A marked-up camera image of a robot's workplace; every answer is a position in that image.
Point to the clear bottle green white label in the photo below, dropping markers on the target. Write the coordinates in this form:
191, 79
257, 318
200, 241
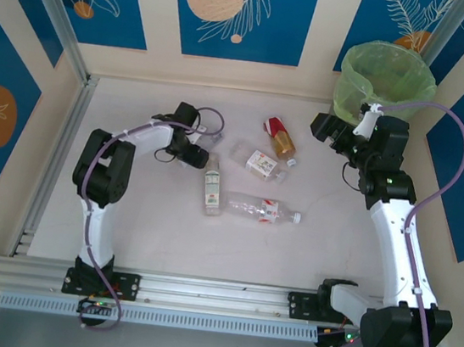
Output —
212, 188

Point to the amber bottle red white label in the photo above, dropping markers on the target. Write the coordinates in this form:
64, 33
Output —
283, 142

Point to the clear bottle white printed label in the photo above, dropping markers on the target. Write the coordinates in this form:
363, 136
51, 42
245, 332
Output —
261, 162

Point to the large clear bottle red label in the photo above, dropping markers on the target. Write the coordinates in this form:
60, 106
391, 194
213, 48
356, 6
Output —
267, 210

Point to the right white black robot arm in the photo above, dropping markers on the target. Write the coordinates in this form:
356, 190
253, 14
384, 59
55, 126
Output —
401, 255

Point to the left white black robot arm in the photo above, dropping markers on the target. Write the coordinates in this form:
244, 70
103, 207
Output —
98, 228

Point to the green plastic bin bag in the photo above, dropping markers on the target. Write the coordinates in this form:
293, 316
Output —
357, 66

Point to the aluminium side rail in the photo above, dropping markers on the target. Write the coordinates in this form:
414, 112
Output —
69, 130

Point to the aluminium mounting rail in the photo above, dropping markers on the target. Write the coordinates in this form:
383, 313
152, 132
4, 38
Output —
216, 293

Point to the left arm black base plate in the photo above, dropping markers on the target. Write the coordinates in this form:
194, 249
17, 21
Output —
129, 286

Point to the aluminium frame post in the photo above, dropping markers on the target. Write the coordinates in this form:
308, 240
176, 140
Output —
53, 0
460, 9

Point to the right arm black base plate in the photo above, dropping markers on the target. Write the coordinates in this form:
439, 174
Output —
302, 304

